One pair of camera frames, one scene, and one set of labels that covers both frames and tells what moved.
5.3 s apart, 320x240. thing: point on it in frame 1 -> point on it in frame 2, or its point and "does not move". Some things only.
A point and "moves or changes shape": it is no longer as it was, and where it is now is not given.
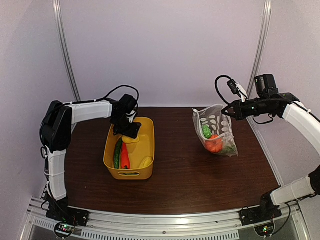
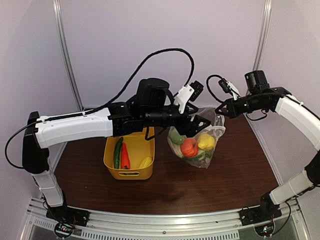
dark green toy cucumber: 117,154 does not move
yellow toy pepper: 129,140 -> 206,141
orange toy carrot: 125,159 does not move
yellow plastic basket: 138,152 does not move
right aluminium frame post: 260,48 does not move
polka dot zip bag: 214,126 moves or changes shape
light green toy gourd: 206,131 -> 174,137
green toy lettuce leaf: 228,149 -> 201,154
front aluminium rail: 110,225 does not move
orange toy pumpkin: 214,143 -> 189,147
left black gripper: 132,132 -> 191,130
